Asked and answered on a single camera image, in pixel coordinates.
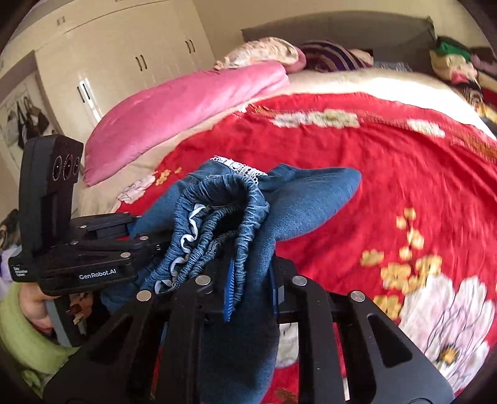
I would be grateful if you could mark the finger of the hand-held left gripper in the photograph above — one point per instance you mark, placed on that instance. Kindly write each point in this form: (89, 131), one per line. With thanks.
(105, 223)
(149, 242)

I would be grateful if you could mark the floral pillow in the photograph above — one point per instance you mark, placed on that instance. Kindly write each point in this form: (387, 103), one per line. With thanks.
(260, 52)

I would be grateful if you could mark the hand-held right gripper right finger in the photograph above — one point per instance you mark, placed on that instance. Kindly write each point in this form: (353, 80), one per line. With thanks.
(276, 297)

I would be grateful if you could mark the purple striped pillow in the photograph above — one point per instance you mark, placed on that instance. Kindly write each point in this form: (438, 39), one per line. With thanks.
(334, 56)

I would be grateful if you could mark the grey headboard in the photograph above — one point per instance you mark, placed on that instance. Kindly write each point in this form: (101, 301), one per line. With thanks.
(349, 31)

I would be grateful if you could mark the cream wardrobe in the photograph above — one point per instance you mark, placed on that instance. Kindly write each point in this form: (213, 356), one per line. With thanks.
(116, 58)

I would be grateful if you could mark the person's left hand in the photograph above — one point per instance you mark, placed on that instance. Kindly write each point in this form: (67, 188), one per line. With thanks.
(37, 310)

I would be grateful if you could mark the person's left forearm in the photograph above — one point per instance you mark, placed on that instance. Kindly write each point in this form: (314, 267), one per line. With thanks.
(23, 349)

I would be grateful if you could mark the pink pillow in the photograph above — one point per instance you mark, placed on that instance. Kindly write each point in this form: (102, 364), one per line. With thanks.
(174, 108)

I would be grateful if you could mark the stack of folded clothes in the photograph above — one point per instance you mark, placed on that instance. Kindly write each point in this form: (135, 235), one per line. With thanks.
(454, 66)

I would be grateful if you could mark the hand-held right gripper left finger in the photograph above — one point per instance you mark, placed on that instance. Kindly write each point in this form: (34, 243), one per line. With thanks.
(229, 295)

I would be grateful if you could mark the blue denim pants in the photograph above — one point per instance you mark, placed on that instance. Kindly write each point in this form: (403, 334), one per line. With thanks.
(303, 194)

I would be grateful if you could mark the dark hanging bag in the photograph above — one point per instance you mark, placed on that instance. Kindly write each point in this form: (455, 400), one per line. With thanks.
(31, 124)

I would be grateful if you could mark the red floral blanket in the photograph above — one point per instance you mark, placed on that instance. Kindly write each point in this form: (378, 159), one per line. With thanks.
(349, 174)

